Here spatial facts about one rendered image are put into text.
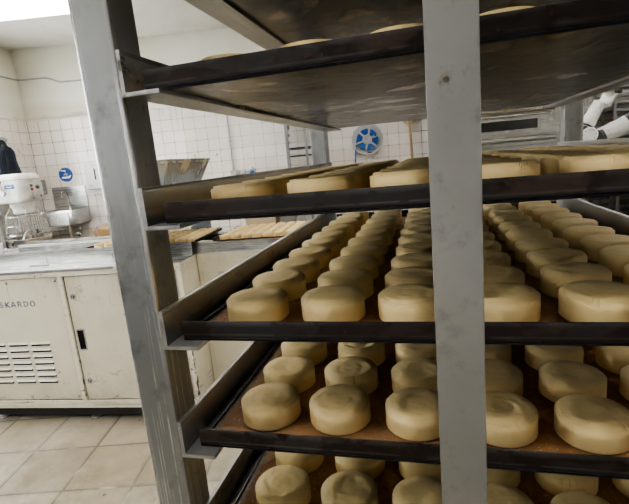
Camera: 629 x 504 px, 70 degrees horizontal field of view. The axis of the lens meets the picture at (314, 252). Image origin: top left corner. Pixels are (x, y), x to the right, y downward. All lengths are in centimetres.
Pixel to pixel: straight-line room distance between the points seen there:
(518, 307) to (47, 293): 248
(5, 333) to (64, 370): 37
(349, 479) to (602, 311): 25
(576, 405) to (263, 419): 24
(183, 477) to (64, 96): 686
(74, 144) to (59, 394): 471
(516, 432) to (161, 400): 26
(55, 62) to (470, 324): 707
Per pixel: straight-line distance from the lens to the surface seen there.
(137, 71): 36
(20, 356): 289
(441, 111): 28
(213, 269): 238
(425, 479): 46
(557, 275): 40
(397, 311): 33
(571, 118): 92
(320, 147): 91
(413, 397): 39
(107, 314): 250
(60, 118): 715
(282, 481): 46
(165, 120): 659
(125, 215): 35
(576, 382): 43
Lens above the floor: 125
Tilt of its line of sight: 11 degrees down
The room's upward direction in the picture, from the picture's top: 5 degrees counter-clockwise
